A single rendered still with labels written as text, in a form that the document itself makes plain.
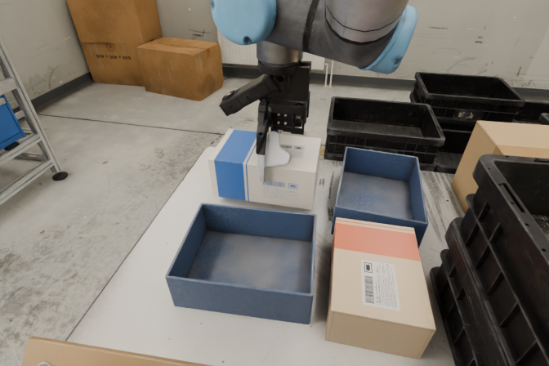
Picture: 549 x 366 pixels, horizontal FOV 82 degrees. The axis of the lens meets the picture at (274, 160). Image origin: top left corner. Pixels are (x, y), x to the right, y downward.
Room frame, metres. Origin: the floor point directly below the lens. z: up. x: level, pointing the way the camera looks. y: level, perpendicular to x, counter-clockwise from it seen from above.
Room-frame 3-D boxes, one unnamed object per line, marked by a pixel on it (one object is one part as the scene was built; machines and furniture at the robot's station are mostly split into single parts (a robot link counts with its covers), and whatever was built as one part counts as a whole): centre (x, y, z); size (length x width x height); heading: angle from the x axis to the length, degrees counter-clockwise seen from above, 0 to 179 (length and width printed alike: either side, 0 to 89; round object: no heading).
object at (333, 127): (1.09, -0.41, 0.37); 0.40 x 0.30 x 0.45; 78
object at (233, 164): (0.52, 0.01, 0.76); 0.20 x 0.12 x 0.09; 78
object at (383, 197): (0.47, -0.20, 0.74); 0.20 x 0.15 x 0.07; 164
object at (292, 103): (0.51, -0.02, 0.92); 0.09 x 0.08 x 0.12; 78
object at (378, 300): (0.28, -0.14, 0.74); 0.16 x 0.12 x 0.07; 169
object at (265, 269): (0.32, 0.04, 0.74); 0.20 x 0.15 x 0.07; 82
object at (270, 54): (0.52, -0.01, 1.00); 0.08 x 0.08 x 0.05
